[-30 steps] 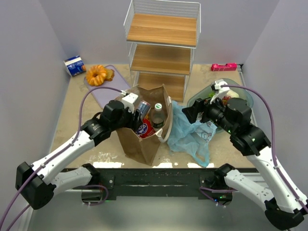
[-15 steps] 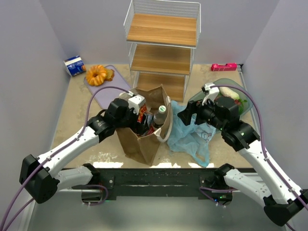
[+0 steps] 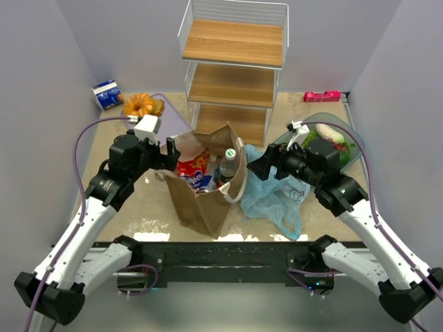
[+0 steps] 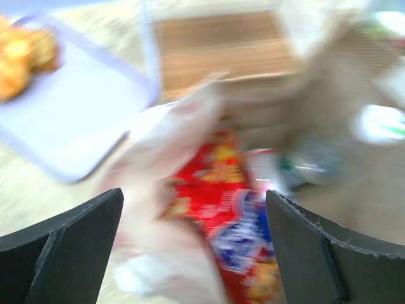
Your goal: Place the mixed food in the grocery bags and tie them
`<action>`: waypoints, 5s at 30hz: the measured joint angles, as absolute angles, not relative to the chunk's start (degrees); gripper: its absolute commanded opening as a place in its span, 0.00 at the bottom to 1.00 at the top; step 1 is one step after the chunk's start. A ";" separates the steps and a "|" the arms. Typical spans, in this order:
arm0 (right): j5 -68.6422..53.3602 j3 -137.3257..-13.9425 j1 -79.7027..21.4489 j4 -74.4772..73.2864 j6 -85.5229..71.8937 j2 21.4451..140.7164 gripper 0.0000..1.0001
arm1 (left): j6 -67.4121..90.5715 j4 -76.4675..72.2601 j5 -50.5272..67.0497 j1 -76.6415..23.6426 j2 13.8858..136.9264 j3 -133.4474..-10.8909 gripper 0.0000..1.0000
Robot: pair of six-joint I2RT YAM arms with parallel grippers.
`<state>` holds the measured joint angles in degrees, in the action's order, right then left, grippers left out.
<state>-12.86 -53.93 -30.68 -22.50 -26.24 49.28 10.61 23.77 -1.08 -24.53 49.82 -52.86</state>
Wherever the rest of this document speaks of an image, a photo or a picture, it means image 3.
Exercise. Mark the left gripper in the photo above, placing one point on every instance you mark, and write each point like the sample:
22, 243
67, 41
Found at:
165, 157

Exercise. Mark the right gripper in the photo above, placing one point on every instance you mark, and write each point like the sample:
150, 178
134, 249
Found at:
274, 163

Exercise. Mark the red candy bag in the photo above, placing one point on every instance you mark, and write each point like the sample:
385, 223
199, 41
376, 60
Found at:
193, 171

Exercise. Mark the green label water bottle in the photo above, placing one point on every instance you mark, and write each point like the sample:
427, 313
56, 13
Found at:
228, 166

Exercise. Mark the light blue plastic bag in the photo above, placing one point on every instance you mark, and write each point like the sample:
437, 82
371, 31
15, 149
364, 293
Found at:
278, 201

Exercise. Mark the red bull can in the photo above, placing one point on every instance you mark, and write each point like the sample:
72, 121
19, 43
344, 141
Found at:
210, 177

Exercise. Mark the brown paper grocery bag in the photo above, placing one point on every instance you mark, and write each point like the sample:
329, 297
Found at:
205, 213

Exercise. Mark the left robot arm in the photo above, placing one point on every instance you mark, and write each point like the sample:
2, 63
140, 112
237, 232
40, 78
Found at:
58, 287

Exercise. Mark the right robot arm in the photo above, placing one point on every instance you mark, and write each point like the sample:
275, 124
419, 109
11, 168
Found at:
403, 283

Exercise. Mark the clear green food container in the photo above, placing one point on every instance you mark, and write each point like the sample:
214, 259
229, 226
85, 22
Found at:
340, 126

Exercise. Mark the lavender cutting board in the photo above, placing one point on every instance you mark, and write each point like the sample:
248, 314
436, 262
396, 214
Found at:
172, 123

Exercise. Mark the bread slice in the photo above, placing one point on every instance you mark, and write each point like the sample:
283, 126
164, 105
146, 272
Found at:
159, 107

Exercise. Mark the glazed bundt cake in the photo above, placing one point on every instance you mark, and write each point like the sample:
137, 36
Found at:
139, 104

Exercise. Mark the green grape bunch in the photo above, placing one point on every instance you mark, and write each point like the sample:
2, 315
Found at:
312, 135

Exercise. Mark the white radish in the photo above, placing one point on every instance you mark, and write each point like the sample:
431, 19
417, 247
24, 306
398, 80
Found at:
328, 133

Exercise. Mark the red grape bunch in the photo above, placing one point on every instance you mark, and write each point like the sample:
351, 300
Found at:
341, 146

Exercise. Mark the green lime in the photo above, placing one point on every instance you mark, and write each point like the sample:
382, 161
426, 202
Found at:
344, 158

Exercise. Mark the blue white milk carton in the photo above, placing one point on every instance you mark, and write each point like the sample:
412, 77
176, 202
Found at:
107, 94

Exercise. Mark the pink box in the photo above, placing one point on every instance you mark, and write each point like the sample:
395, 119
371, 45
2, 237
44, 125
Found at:
328, 96

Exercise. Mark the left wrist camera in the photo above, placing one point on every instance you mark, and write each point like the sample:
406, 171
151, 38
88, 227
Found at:
146, 127

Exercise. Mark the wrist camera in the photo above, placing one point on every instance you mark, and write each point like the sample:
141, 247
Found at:
146, 127
299, 132

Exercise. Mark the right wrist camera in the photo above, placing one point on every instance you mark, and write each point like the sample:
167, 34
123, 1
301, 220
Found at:
299, 132

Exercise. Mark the black base frame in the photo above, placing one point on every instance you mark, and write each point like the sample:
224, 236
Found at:
292, 263

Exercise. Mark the white wire wooden shelf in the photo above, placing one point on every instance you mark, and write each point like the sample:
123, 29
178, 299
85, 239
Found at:
233, 54

